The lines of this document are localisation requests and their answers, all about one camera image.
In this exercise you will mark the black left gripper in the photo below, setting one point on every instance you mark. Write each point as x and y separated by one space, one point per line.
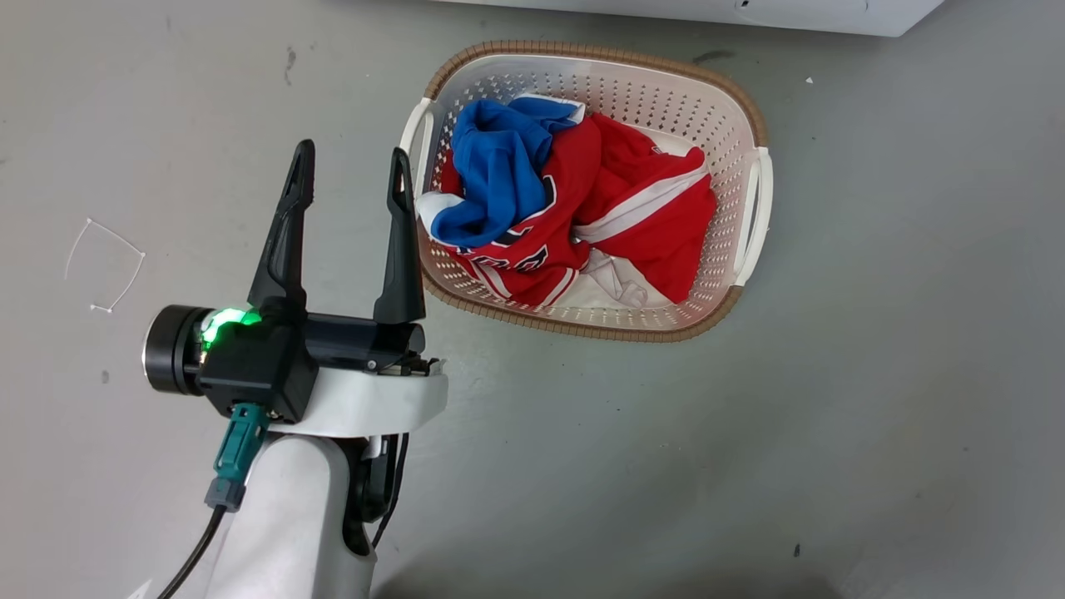
373 399

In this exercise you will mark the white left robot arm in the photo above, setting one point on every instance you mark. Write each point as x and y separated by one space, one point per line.
287 516

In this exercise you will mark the white washing machine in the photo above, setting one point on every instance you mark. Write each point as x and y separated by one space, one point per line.
790 12

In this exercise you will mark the blue garment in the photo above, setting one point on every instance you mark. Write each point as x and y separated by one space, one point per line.
499 166

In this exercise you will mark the white garment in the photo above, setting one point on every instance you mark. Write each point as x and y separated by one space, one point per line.
611 287

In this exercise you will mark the red jersey with white stripes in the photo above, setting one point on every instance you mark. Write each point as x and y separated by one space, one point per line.
649 200

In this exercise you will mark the white perforated laundry basket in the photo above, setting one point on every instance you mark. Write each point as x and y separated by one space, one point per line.
715 108

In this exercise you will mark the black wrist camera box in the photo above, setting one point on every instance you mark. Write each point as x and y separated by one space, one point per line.
258 370

